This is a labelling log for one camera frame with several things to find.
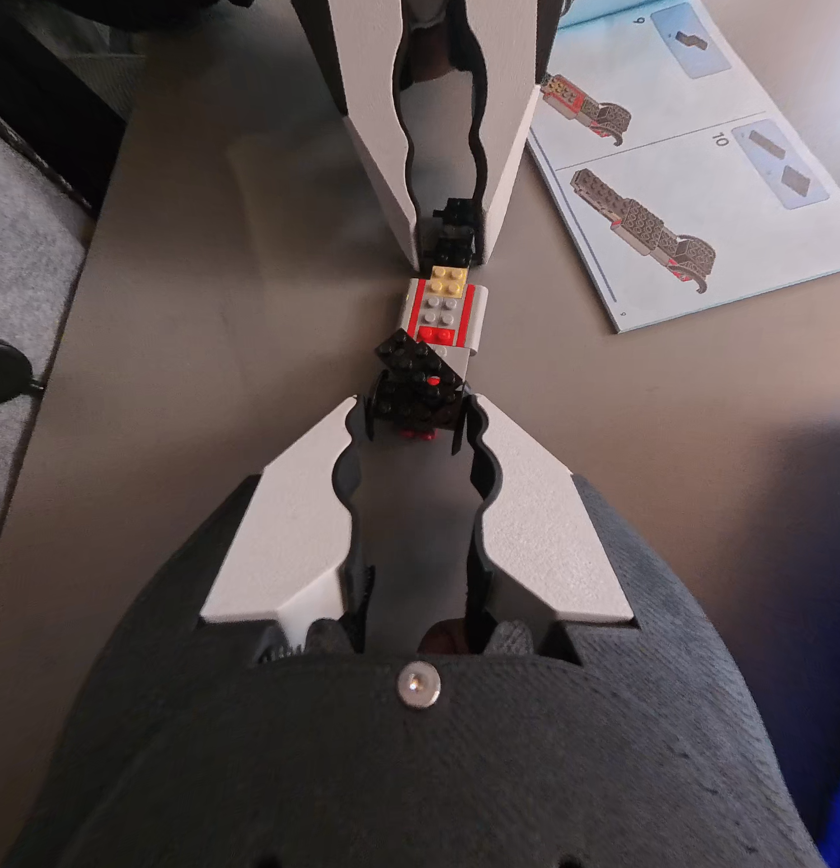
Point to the grey desk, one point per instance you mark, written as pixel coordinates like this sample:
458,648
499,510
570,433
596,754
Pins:
223,305

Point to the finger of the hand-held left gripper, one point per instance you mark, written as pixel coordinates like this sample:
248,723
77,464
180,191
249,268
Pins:
511,81
365,81

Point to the brick instruction booklet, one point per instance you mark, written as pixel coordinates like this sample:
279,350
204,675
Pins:
664,176

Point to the grey red brick model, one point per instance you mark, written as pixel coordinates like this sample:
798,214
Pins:
447,305

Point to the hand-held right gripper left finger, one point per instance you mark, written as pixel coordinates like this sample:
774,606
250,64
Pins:
284,542

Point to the black brick plate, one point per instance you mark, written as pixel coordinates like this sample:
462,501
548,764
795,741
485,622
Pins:
413,366

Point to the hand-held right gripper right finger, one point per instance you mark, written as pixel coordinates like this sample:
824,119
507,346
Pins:
548,542

